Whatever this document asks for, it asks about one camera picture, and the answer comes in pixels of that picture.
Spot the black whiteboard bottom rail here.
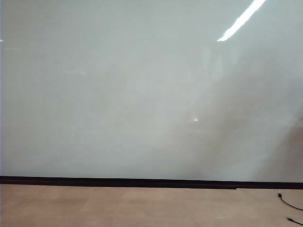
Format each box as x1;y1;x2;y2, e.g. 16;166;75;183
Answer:
0;175;303;191

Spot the thin black cable with plug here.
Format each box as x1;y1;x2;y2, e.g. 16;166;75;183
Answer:
277;189;303;211
286;216;303;226

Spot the pale glass whiteboard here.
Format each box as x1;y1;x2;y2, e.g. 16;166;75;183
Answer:
0;0;303;183

